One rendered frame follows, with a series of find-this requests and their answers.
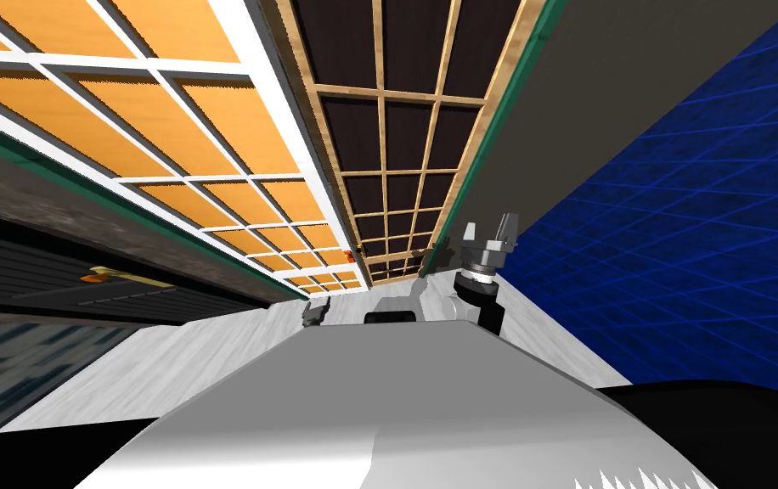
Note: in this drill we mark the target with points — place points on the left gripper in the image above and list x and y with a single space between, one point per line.
316 314

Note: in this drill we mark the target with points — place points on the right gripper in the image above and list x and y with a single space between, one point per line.
485 258

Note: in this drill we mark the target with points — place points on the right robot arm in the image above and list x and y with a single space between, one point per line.
722 435

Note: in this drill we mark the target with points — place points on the orange door knob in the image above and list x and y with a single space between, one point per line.
349 256

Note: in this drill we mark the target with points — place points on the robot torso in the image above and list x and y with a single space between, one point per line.
375 407

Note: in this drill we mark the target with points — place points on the dark panelled wooden grid door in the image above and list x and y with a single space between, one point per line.
402 136

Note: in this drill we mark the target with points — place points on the orange panelled white grid door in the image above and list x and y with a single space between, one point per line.
158 122

